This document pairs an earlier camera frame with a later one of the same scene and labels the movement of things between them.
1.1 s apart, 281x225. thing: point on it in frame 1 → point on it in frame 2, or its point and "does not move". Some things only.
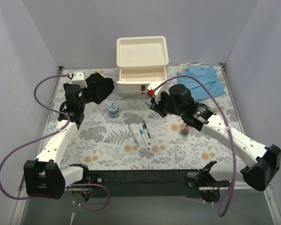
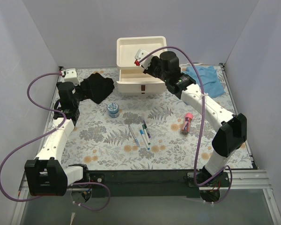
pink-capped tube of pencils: (185, 129) does not move
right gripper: (159, 104) → (150, 69)
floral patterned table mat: (122, 132) does not move
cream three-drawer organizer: (140, 60) does not move
